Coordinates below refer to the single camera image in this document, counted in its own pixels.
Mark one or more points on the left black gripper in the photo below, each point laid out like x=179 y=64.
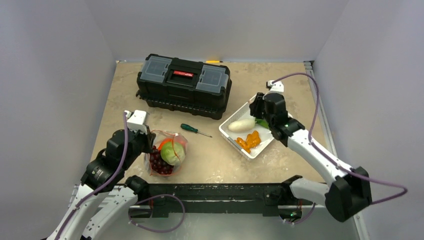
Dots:
x=149 y=138

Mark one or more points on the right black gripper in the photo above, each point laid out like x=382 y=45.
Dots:
x=257 y=105

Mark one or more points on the orange toy carrot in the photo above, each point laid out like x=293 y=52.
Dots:
x=167 y=140

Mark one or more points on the dark red toy grapes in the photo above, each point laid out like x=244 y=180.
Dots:
x=158 y=164

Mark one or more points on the clear orange-zip bag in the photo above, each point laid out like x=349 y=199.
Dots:
x=160 y=135

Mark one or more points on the green toy cabbage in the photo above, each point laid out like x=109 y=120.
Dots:
x=173 y=153

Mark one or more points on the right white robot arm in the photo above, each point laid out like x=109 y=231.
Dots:
x=345 y=191

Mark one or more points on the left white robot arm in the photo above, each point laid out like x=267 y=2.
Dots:
x=99 y=179

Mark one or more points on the green toy leaf vegetable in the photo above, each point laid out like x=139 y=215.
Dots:
x=261 y=122

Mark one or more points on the white toy radish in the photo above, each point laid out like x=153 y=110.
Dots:
x=242 y=125

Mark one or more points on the yellow orange toy pepper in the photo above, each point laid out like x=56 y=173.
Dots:
x=251 y=141

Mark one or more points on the black plastic toolbox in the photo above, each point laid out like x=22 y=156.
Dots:
x=175 y=84

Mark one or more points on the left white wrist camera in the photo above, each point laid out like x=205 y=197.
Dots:
x=136 y=121

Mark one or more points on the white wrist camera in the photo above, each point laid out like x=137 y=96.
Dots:
x=136 y=121
x=275 y=87

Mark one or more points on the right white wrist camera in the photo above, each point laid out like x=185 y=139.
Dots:
x=275 y=87

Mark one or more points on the green handle screwdriver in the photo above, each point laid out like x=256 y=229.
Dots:
x=189 y=128

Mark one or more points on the aluminium frame rail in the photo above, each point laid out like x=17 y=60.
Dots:
x=359 y=223

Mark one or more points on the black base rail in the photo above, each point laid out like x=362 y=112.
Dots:
x=266 y=199

